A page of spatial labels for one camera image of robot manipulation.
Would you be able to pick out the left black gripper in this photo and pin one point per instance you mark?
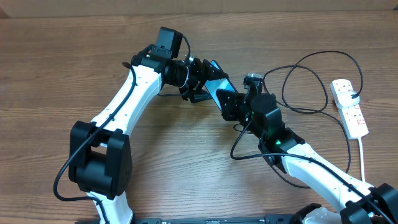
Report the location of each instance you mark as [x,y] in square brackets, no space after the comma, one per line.
[204,71]

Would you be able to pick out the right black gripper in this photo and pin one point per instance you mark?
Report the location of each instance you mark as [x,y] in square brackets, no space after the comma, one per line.
[235,98]

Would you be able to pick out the blue Samsung smartphone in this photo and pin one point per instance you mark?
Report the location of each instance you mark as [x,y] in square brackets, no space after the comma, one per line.
[223,84]

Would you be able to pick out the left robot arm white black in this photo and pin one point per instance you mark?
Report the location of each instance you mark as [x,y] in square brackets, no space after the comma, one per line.
[100,164]

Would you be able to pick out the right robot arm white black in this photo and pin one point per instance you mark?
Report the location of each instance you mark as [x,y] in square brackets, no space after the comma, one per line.
[355,201]

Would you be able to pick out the white charger adapter plug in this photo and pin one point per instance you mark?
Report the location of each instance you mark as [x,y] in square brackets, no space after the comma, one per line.
[344,99]

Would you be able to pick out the white power strip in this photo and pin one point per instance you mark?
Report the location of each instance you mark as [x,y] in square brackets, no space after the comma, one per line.
[351,117]

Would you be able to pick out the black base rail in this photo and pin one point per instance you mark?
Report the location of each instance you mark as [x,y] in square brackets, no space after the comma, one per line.
[267,219]

